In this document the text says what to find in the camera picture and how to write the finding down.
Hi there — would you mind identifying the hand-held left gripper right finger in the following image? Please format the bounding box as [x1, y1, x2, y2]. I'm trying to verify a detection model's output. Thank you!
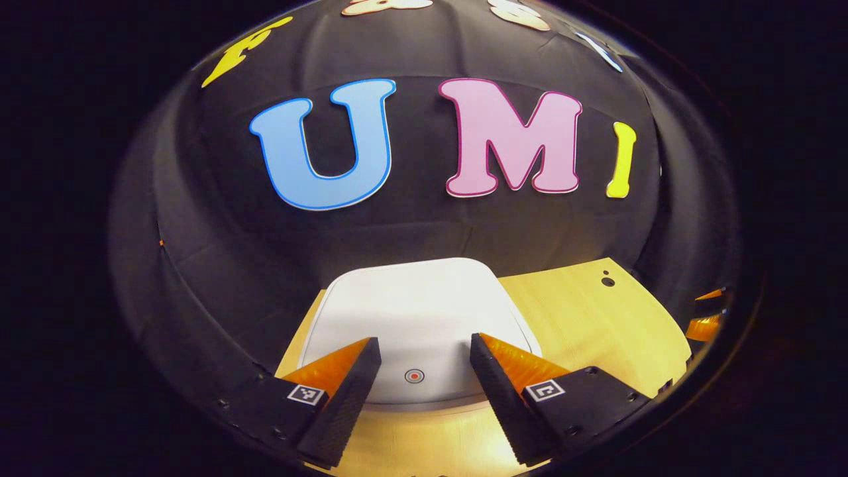
[469, 332, 657, 466]

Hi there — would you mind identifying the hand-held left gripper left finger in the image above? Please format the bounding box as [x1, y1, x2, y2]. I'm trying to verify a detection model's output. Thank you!
[213, 337, 384, 469]

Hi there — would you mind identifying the white desktop garbage bin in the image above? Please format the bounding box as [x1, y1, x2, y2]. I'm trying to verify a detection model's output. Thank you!
[298, 257, 543, 413]

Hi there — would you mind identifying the wooden desktop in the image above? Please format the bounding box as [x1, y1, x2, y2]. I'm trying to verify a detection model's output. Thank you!
[275, 257, 694, 477]

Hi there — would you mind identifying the black backdrop cloth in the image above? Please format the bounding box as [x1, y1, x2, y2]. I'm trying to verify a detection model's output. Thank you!
[109, 0, 740, 398]

